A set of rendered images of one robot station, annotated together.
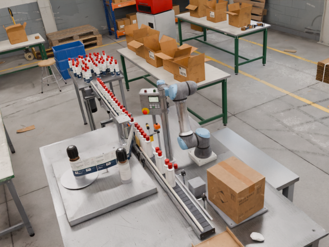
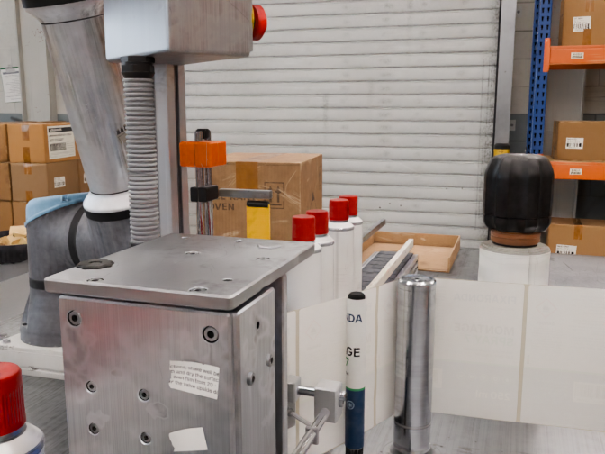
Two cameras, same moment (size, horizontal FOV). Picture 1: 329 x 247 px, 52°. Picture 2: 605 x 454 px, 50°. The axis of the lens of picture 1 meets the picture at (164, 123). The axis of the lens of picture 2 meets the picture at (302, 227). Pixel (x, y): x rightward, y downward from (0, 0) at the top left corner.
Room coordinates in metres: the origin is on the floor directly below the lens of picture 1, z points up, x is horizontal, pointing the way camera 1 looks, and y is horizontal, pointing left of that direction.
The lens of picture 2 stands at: (2.86, 0.65, 1.23)
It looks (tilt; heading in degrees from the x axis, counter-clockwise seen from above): 10 degrees down; 220
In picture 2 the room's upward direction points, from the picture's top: straight up
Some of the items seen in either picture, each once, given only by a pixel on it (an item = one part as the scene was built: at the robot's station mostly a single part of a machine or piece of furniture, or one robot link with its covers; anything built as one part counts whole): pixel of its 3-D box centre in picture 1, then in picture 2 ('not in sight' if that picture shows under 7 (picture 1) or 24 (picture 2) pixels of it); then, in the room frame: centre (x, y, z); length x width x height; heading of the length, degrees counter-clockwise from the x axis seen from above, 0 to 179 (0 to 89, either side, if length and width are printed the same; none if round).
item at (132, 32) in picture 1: (135, 37); not in sight; (5.70, 0.30, 0.97); 0.45 x 0.40 x 0.37; 116
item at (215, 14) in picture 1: (215, 11); not in sight; (6.91, -1.28, 0.97); 0.42 x 0.39 x 0.37; 112
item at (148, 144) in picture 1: (149, 146); not in sight; (2.35, 0.15, 0.98); 0.05 x 0.05 x 0.20
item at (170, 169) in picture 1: (171, 174); (347, 252); (1.95, 0.00, 0.98); 0.05 x 0.05 x 0.20
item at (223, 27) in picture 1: (218, 38); not in sight; (6.95, -1.35, 0.39); 2.20 x 0.80 x 0.78; 24
